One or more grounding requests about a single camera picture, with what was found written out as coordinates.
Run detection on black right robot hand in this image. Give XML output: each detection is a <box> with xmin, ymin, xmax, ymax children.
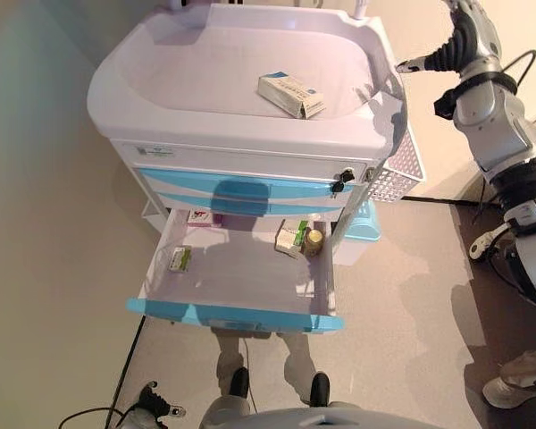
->
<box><xmin>395</xmin><ymin>0</ymin><xmax>504</xmax><ymax>78</ymax></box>

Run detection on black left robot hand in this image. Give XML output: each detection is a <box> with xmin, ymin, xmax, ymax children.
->
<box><xmin>131</xmin><ymin>380</ymin><xmax>187</xmax><ymax>422</ymax></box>

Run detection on white drawer with blue handle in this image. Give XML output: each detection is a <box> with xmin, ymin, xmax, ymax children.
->
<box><xmin>125</xmin><ymin>207</ymin><xmax>346</xmax><ymax>335</ymax></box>

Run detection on blue white medicine box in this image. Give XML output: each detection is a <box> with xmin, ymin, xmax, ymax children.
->
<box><xmin>255</xmin><ymin>71</ymin><xmax>326</xmax><ymax>120</ymax></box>

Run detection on green white medicine box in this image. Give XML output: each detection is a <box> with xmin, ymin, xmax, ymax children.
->
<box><xmin>167</xmin><ymin>245</ymin><xmax>194</xmax><ymax>273</ymax></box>

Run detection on small green medicine box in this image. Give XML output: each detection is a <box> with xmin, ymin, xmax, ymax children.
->
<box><xmin>294</xmin><ymin>219</ymin><xmax>310</xmax><ymax>248</ymax></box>

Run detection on medicine bottle with yellow cap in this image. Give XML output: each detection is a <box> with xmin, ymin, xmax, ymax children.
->
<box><xmin>303</xmin><ymin>228</ymin><xmax>325</xmax><ymax>257</ymax></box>

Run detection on silver left robot leg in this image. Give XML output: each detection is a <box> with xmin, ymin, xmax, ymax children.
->
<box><xmin>200</xmin><ymin>366</ymin><xmax>252</xmax><ymax>429</ymax></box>

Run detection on silver robot leg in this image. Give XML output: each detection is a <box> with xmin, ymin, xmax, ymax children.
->
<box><xmin>200</xmin><ymin>366</ymin><xmax>252</xmax><ymax>429</ymax></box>
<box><xmin>306</xmin><ymin>371</ymin><xmax>363</xmax><ymax>419</ymax></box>

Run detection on white perforated side basket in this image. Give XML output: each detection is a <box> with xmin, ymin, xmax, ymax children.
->
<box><xmin>364</xmin><ymin>127</ymin><xmax>425</xmax><ymax>205</ymax></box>

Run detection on silver right robot leg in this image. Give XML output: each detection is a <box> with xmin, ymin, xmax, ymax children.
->
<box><xmin>306</xmin><ymin>371</ymin><xmax>363</xmax><ymax>419</ymax></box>

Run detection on grey robot torso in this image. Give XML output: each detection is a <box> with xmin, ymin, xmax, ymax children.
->
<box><xmin>221</xmin><ymin>405</ymin><xmax>434</xmax><ymax>429</ymax></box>

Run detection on black cart keys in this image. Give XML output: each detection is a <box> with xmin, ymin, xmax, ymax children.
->
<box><xmin>330</xmin><ymin>167</ymin><xmax>356</xmax><ymax>198</ymax></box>

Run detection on white cart side bin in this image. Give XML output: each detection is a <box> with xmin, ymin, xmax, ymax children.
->
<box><xmin>140</xmin><ymin>198</ymin><xmax>165</xmax><ymax>221</ymax></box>

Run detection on light blue waste bin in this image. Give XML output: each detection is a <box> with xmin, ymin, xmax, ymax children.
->
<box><xmin>341</xmin><ymin>200</ymin><xmax>383</xmax><ymax>242</ymax></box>

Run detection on white blue medical cart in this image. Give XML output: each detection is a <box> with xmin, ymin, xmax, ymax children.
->
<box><xmin>87</xmin><ymin>2</ymin><xmax>407</xmax><ymax>336</ymax></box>

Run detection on grey person trousers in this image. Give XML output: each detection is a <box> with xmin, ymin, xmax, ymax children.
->
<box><xmin>498</xmin><ymin>347</ymin><xmax>536</xmax><ymax>389</ymax></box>

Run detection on white shoe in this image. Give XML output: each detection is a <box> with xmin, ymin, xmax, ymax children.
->
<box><xmin>482</xmin><ymin>377</ymin><xmax>536</xmax><ymax>410</ymax></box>

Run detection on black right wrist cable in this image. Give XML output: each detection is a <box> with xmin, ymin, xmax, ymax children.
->
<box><xmin>499</xmin><ymin>48</ymin><xmax>536</xmax><ymax>88</ymax></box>

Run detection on black floor cable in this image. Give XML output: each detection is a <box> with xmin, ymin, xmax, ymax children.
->
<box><xmin>57</xmin><ymin>405</ymin><xmax>129</xmax><ymax>429</ymax></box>

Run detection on thin black leg cable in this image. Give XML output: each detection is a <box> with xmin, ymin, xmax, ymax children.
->
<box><xmin>240</xmin><ymin>337</ymin><xmax>258</xmax><ymax>415</ymax></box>

